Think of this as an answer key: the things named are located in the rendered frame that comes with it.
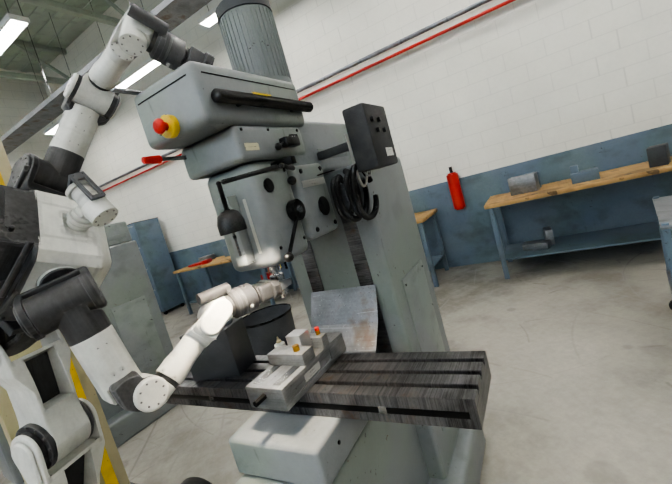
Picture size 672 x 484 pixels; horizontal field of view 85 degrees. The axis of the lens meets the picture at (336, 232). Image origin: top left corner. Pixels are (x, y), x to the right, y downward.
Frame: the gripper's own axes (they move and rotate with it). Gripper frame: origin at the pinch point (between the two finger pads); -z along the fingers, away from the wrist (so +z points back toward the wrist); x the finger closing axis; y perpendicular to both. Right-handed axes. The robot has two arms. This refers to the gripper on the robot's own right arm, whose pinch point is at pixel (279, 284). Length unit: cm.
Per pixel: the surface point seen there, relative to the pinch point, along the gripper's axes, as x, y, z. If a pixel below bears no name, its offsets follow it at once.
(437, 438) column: -10, 86, -46
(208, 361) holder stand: 35.9, 24.5, 17.5
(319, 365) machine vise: -8.4, 28.2, -0.7
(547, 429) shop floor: -26, 122, -113
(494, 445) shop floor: -7, 122, -91
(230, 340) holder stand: 25.9, 17.9, 11.0
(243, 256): -5.2, -13.2, 12.2
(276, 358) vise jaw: 0.2, 22.2, 8.7
